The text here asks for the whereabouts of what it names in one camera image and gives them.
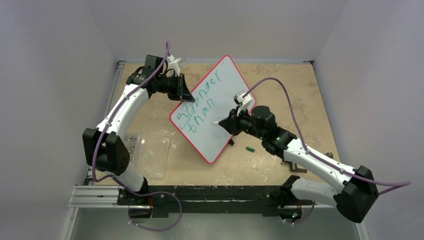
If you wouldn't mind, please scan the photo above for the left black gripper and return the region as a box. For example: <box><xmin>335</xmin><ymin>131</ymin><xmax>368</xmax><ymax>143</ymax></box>
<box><xmin>156</xmin><ymin>72</ymin><xmax>194</xmax><ymax>102</ymax></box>

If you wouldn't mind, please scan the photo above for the green marker cap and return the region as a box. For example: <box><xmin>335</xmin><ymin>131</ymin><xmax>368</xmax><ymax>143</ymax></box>
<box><xmin>245</xmin><ymin>146</ymin><xmax>256</xmax><ymax>153</ymax></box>

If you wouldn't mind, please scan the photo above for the red-framed whiteboard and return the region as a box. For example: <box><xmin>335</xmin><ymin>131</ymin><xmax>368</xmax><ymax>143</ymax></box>
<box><xmin>169</xmin><ymin>55</ymin><xmax>249</xmax><ymax>164</ymax></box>

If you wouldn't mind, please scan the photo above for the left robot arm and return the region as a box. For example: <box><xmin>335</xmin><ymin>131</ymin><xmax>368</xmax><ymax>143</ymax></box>
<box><xmin>82</xmin><ymin>54</ymin><xmax>195</xmax><ymax>205</ymax></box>

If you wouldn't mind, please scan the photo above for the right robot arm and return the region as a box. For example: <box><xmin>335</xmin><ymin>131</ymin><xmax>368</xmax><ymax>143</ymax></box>
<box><xmin>218</xmin><ymin>105</ymin><xmax>379</xmax><ymax>223</ymax></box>

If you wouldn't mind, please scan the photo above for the clear plastic screw box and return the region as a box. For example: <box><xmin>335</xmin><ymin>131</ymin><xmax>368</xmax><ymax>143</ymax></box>
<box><xmin>124</xmin><ymin>133</ymin><xmax>170</xmax><ymax>179</ymax></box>

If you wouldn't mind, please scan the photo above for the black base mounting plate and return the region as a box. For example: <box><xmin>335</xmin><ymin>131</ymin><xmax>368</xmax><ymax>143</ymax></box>
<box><xmin>117</xmin><ymin>185</ymin><xmax>313</xmax><ymax>221</ymax></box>

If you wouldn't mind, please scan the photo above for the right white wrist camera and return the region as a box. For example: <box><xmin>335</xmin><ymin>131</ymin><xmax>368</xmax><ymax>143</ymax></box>
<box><xmin>233</xmin><ymin>90</ymin><xmax>253</xmax><ymax>117</ymax></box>

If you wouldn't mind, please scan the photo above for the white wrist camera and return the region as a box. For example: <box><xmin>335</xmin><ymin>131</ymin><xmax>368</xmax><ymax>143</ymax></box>
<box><xmin>166</xmin><ymin>55</ymin><xmax>187</xmax><ymax>77</ymax></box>
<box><xmin>233</xmin><ymin>90</ymin><xmax>253</xmax><ymax>117</ymax></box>

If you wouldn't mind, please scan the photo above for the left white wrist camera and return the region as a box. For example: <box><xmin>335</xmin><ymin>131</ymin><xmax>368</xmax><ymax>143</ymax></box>
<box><xmin>166</xmin><ymin>55</ymin><xmax>187</xmax><ymax>77</ymax></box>

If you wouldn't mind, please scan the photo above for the grey metal crank handle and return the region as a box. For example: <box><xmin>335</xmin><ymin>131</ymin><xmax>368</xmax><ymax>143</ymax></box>
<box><xmin>284</xmin><ymin>152</ymin><xmax>334</xmax><ymax>173</ymax></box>

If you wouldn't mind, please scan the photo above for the aluminium frame rail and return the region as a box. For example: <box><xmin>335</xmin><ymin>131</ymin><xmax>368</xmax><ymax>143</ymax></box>
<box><xmin>69</xmin><ymin>183</ymin><xmax>337</xmax><ymax>209</ymax></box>

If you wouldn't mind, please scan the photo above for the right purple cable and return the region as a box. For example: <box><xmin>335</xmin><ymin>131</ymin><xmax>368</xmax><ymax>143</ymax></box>
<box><xmin>243</xmin><ymin>77</ymin><xmax>412</xmax><ymax>226</ymax></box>

